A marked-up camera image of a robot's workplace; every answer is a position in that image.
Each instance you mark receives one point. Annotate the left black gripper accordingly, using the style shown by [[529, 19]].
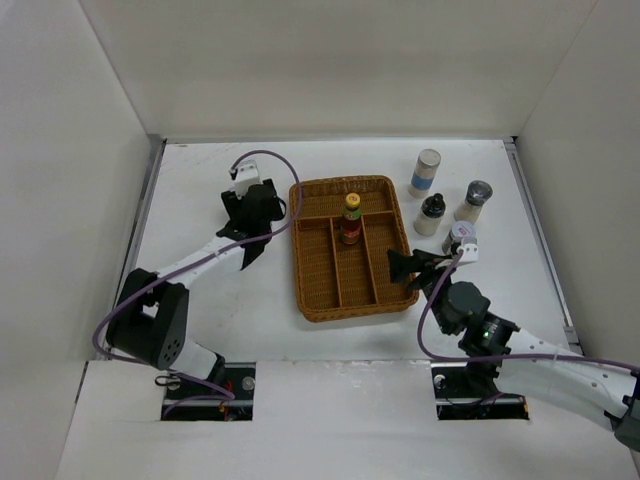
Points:
[[234, 204]]

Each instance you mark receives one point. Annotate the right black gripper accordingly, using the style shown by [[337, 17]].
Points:
[[403, 264]]

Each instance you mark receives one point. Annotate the red sauce bottle yellow cap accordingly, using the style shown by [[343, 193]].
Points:
[[350, 228]]

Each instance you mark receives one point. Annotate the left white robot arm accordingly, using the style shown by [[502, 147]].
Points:
[[152, 328]]

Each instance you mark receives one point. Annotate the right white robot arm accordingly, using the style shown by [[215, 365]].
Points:
[[505, 357]]

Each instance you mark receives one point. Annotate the dark paste jar right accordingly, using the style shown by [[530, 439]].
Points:
[[461, 233]]

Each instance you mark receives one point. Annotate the black knob white powder bottle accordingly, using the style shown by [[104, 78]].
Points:
[[430, 215]]

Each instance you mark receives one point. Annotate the brown wicker divided tray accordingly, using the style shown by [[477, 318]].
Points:
[[334, 280]]

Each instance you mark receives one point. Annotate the dark cap salt shaker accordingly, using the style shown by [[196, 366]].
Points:
[[477, 195]]

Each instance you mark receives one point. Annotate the tall blue label jar right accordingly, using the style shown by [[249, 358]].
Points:
[[425, 170]]

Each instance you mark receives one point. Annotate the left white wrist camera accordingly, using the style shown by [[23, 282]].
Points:
[[244, 175]]

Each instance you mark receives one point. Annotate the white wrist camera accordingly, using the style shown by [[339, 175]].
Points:
[[244, 175], [465, 252]]

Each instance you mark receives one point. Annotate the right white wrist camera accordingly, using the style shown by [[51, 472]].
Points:
[[465, 252]]

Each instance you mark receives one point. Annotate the left aluminium table rail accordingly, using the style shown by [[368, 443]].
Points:
[[157, 148]]

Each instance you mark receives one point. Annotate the aluminium table rail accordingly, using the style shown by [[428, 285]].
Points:
[[157, 148], [542, 244]]

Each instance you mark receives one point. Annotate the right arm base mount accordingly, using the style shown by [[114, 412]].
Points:
[[462, 394]]

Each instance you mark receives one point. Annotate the right aluminium table rail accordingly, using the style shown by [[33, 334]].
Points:
[[542, 244]]

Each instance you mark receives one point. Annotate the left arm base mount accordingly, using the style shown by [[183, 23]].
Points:
[[185, 400]]

